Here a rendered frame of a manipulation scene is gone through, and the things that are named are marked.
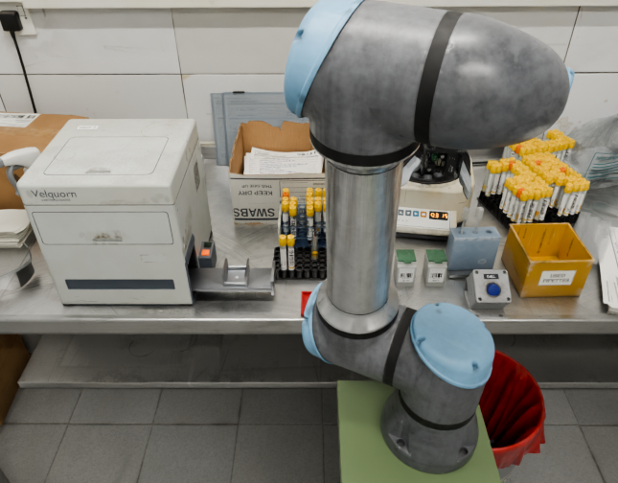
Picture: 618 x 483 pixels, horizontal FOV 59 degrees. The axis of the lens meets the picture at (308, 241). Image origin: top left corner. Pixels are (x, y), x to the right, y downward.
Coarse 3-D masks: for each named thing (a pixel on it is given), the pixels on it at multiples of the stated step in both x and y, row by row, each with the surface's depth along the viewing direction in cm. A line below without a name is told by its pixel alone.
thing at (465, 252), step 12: (456, 228) 118; (468, 228) 118; (480, 228) 118; (492, 228) 118; (456, 240) 115; (468, 240) 116; (480, 240) 116; (492, 240) 116; (456, 252) 118; (468, 252) 118; (480, 252) 118; (492, 252) 118; (456, 264) 120; (468, 264) 120; (480, 264) 120; (492, 264) 120; (456, 276) 120; (468, 276) 120
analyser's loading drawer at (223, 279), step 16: (192, 272) 116; (208, 272) 116; (224, 272) 112; (240, 272) 116; (256, 272) 116; (272, 272) 113; (192, 288) 112; (208, 288) 112; (224, 288) 112; (240, 288) 112; (256, 288) 112; (272, 288) 112
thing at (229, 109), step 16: (224, 96) 151; (240, 96) 151; (256, 96) 151; (272, 96) 151; (224, 112) 153; (240, 112) 153; (256, 112) 153; (272, 112) 153; (288, 112) 153; (224, 128) 156; (224, 144) 158; (224, 160) 160
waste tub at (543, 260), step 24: (528, 240) 122; (552, 240) 122; (576, 240) 116; (504, 264) 123; (528, 264) 110; (552, 264) 110; (576, 264) 110; (528, 288) 114; (552, 288) 114; (576, 288) 114
